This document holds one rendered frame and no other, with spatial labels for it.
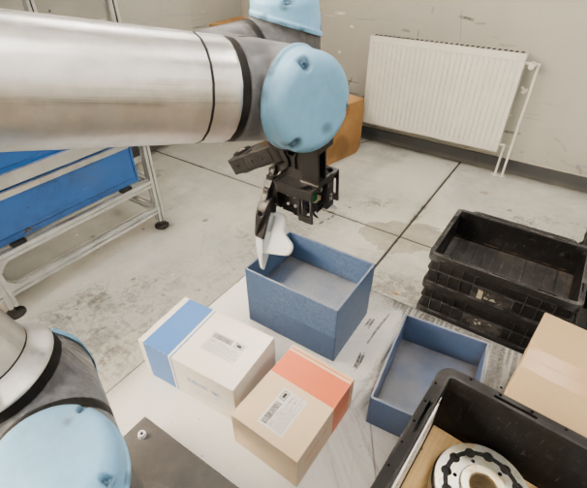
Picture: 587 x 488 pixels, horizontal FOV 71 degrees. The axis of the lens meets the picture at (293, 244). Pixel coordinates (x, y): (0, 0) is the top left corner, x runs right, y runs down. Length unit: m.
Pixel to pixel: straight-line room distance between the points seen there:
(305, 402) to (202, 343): 0.20
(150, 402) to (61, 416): 0.34
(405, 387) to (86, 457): 0.53
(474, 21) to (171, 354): 2.79
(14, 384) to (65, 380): 0.05
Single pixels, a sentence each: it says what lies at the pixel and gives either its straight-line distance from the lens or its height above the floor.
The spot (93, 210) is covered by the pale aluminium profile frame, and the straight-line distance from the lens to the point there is 2.17.
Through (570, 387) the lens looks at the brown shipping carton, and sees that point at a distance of 0.69.
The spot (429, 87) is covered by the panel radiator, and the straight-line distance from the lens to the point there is 3.14.
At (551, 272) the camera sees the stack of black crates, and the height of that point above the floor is 0.49.
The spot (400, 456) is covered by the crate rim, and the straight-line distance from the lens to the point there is 0.47.
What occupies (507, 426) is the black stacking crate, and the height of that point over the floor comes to 0.90.
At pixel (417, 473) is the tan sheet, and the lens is 0.58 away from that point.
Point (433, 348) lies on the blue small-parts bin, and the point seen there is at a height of 0.71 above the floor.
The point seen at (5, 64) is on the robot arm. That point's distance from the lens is 0.26.
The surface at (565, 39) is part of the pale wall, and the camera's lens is 3.06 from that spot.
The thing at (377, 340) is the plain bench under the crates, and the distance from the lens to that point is 0.86.
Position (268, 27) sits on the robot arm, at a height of 1.27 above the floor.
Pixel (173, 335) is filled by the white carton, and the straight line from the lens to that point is 0.76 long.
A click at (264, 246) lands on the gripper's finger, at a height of 0.98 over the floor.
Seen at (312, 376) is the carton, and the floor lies 0.77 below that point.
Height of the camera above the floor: 1.34
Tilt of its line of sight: 37 degrees down
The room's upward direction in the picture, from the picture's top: straight up
